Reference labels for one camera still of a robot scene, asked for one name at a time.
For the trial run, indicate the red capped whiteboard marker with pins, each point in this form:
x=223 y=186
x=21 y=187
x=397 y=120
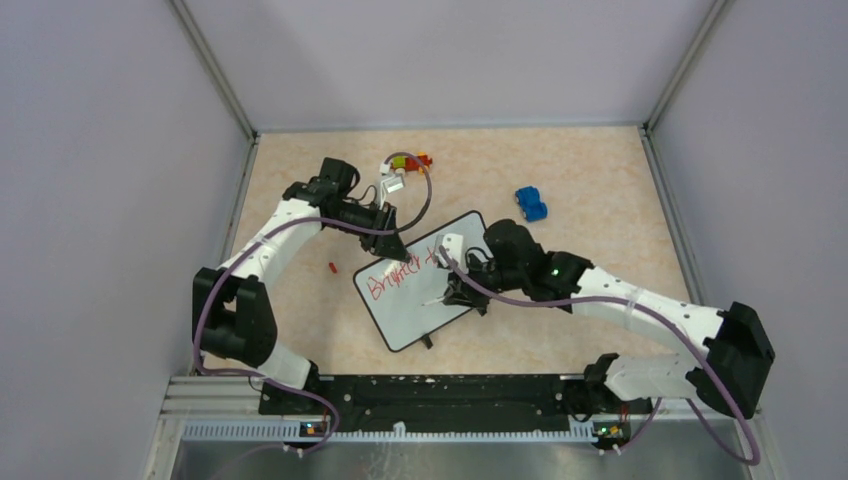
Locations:
x=432 y=303

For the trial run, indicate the red green toy train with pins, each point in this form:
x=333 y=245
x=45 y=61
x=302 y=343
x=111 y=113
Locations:
x=405 y=163

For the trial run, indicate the small whiteboard with stand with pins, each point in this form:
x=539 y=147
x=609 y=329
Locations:
x=393 y=291

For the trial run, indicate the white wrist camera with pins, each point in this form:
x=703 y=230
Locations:
x=392 y=179
x=449 y=251

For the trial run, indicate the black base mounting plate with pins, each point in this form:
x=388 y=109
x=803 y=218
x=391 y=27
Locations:
x=549 y=393

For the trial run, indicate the blue toy car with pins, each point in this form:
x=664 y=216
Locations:
x=530 y=204

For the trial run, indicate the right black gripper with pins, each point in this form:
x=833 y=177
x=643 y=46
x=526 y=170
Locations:
x=455 y=293

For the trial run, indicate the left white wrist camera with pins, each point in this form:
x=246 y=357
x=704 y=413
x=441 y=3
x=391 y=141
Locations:
x=392 y=179

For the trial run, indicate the grey slotted cable duct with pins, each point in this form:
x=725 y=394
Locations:
x=286 y=431

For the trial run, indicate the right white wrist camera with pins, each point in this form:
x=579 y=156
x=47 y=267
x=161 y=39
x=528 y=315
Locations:
x=449 y=251

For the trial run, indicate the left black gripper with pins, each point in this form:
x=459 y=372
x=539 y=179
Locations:
x=389 y=245

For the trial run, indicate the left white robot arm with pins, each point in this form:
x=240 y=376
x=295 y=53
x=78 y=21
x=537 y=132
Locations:
x=232 y=312

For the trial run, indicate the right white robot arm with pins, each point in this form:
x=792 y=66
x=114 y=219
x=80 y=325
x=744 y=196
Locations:
x=720 y=356

